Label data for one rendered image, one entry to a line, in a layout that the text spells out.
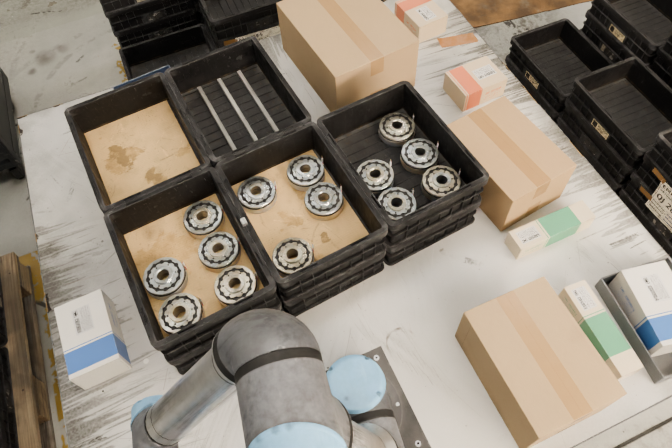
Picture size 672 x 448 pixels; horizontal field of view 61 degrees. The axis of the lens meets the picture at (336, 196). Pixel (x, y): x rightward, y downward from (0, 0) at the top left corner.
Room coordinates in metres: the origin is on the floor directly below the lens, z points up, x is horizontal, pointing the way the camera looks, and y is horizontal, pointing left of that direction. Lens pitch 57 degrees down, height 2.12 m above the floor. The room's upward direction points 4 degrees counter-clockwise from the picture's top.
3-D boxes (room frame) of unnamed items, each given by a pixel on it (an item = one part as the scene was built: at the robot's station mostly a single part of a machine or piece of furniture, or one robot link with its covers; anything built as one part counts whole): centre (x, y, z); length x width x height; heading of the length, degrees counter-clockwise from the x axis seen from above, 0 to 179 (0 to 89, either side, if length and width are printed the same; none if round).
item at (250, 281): (0.59, 0.26, 0.86); 0.10 x 0.10 x 0.01
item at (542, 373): (0.37, -0.43, 0.78); 0.30 x 0.22 x 0.16; 20
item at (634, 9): (1.91, -1.39, 0.31); 0.40 x 0.30 x 0.34; 20
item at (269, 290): (0.66, 0.37, 0.92); 0.40 x 0.30 x 0.02; 25
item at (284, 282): (0.79, 0.10, 0.92); 0.40 x 0.30 x 0.02; 25
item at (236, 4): (2.09, 0.32, 0.37); 0.40 x 0.30 x 0.45; 110
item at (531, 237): (0.75, -0.58, 0.73); 0.24 x 0.06 x 0.06; 110
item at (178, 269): (0.63, 0.44, 0.86); 0.10 x 0.10 x 0.01
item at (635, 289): (0.49, -0.77, 0.75); 0.20 x 0.12 x 0.09; 9
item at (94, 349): (0.52, 0.64, 0.75); 0.20 x 0.12 x 0.09; 22
